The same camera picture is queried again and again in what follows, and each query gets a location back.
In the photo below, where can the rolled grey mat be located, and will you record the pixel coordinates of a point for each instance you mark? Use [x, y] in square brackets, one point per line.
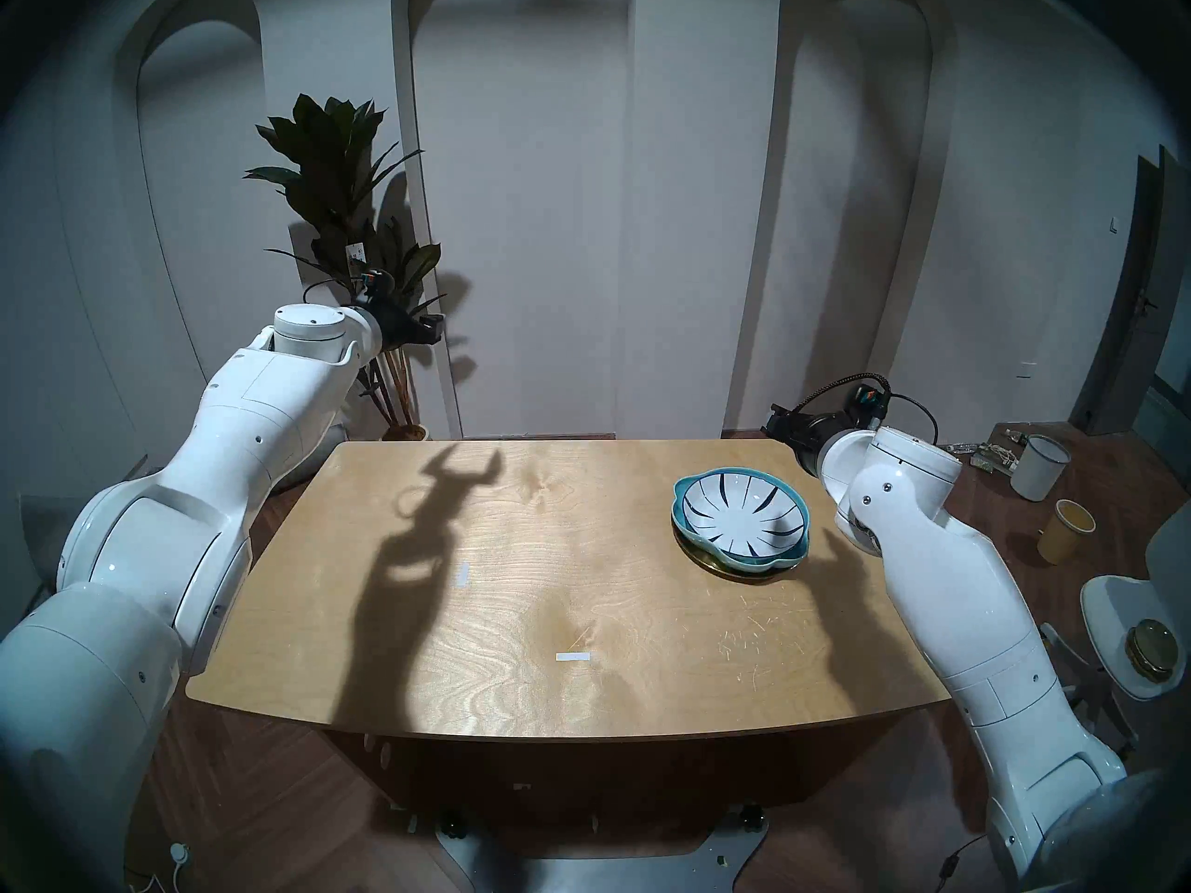
[326, 440]

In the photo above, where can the white plate with blue stripes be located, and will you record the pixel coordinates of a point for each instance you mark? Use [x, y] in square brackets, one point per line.
[740, 514]

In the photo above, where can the dark grey door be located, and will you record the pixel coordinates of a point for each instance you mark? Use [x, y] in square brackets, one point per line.
[1130, 296]

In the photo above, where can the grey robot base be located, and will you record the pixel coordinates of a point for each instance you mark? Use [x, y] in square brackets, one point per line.
[595, 863]

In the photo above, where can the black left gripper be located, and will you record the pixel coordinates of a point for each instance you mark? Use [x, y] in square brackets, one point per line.
[391, 319]

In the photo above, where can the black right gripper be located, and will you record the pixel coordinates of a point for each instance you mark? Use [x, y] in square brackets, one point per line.
[805, 431]

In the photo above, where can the tall green leafy plant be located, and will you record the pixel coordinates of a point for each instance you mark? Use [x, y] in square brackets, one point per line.
[335, 184]

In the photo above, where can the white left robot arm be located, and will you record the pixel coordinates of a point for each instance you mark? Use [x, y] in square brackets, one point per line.
[205, 473]

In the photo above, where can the gold metal plate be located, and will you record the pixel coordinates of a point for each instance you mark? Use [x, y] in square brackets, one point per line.
[735, 573]

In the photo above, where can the blue penguin plate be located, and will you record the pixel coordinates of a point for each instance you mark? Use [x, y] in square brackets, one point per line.
[677, 519]

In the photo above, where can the stack of gold plates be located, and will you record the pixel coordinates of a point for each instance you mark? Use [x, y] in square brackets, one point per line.
[1152, 651]

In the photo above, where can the white bucket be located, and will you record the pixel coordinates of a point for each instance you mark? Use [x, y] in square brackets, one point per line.
[1037, 471]

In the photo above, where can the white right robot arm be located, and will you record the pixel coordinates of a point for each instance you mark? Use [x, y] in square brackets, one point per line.
[949, 584]

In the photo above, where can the white swivel chair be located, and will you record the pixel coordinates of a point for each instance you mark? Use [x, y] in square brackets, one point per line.
[1117, 612]

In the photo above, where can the brown paper bucket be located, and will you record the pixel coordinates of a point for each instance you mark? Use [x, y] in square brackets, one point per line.
[1065, 538]

